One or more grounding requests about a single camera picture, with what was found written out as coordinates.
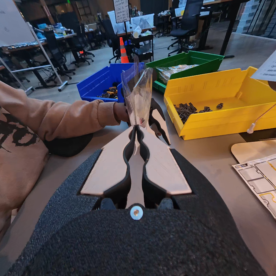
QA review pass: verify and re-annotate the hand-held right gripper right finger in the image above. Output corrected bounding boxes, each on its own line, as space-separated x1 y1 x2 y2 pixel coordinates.
136 125 193 196

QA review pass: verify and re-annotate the heap of black connector pegs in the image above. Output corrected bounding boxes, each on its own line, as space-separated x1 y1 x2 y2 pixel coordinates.
174 102 224 125

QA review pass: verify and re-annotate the yellow storage bin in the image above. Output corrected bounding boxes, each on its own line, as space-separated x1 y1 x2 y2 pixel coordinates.
164 66 276 140

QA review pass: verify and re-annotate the blue storage bin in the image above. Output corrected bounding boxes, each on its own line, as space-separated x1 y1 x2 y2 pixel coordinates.
77 63 145 103

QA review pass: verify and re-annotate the dark office desk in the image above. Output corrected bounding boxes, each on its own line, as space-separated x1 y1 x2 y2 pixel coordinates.
202 0 251 57

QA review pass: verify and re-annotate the black armrest pad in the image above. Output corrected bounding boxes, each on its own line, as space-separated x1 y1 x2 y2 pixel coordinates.
43 133 93 157

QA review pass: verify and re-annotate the grey desk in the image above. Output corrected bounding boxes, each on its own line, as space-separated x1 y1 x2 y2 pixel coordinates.
0 91 276 276

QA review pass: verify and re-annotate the white printed booklet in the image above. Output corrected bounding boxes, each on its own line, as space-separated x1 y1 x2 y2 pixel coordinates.
252 50 276 82

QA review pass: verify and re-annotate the green storage bin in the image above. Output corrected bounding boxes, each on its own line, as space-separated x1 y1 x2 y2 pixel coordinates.
146 51 225 93

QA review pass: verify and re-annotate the white sign board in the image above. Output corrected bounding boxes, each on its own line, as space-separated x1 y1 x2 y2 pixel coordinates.
113 0 131 24

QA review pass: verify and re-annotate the clear bag of parts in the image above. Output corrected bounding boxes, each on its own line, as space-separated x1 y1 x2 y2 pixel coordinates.
156 64 199 85

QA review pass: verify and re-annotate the whiteboard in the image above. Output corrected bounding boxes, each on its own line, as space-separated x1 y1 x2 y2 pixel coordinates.
0 0 36 47

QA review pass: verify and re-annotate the white table leg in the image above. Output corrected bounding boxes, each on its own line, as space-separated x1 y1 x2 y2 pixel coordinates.
12 0 68 92

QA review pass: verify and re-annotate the heap of dark mixed parts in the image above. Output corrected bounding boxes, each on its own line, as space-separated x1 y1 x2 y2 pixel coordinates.
97 86 119 99

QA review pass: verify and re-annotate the black cart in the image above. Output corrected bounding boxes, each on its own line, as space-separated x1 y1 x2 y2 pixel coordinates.
131 32 155 63

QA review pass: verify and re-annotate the thin cable with white tip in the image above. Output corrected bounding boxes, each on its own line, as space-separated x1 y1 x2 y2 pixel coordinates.
246 103 276 134

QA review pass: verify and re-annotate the clear plastic bag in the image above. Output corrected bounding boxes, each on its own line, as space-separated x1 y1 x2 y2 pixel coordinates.
121 54 154 156

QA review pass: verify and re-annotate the person's left forearm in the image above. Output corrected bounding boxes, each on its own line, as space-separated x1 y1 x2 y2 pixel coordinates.
0 80 121 140

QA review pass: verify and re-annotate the orange traffic cone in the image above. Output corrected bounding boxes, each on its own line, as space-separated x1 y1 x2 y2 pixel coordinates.
119 37 130 64

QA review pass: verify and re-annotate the person's left hand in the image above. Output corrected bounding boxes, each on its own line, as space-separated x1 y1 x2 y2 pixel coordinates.
113 102 131 124

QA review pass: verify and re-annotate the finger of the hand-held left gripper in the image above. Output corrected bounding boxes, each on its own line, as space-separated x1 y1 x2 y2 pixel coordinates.
148 98 171 146

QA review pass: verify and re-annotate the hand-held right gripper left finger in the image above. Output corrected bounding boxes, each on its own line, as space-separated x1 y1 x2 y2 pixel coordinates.
81 125 137 197

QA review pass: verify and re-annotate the black office chair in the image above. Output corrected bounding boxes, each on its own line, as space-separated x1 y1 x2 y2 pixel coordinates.
167 0 204 56
69 34 96 66

